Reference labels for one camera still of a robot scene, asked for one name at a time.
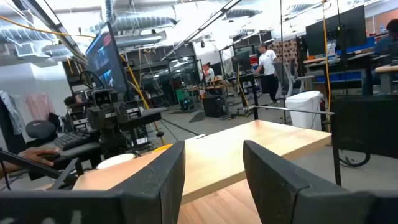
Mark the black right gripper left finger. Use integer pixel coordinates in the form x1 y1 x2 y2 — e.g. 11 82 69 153
0 141 187 224

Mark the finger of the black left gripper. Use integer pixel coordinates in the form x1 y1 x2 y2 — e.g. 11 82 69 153
113 101 131 124
86 105 107 131

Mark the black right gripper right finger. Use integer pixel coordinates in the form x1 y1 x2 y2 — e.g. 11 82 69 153
243 139 398 224

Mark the person's forearm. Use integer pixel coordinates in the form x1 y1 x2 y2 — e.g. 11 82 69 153
0 161 24 180

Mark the black keyboard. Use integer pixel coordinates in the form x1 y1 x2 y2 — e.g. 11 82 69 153
52 131 94 152

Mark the black desk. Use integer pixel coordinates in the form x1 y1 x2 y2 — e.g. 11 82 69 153
119 107 169 132

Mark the dark grey desk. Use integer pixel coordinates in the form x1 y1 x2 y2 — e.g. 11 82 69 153
29 141 103 181

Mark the black chair headrest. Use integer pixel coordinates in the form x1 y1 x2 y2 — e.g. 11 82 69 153
25 119 57 140

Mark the pink cloth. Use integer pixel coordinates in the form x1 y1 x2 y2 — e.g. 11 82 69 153
24 92 56 122

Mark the black computer mouse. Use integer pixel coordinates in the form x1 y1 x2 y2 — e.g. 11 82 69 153
37 152 62 162

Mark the large lit monitor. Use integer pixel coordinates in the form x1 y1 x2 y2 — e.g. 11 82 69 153
85 21 130 94

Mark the person's hand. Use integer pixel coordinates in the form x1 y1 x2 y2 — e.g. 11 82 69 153
17 146 60 167

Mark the grey cloth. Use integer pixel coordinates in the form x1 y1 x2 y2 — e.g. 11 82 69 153
0 90 24 135

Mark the white bin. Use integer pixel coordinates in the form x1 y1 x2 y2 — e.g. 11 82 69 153
285 90 325 131

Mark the black rubbish bin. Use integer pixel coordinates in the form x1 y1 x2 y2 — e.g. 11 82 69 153
201 95 226 118

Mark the person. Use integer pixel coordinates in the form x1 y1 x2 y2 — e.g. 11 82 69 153
373 18 398 58
202 62 216 85
253 42 280 105

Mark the black cabinet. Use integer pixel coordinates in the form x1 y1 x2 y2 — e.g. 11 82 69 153
330 94 398 159

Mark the grey office chair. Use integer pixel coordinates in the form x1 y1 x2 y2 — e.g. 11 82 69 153
272 60 315 98

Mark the blue storage bin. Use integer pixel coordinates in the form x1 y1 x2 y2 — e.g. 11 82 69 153
313 68 366 84

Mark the patterned partition panel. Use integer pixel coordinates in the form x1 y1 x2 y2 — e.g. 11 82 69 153
269 37 299 68

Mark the black monitor back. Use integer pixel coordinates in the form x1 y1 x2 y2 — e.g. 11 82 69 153
305 4 368 57

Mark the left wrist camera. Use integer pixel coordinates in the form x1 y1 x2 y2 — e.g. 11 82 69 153
91 88 118 107

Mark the wooden shelf riser black frame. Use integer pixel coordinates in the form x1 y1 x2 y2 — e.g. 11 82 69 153
0 105 342 205

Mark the black cable coil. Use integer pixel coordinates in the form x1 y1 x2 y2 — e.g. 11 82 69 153
338 146 371 168

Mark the thin black hanging cable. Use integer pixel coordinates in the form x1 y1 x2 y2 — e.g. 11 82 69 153
279 0 287 125

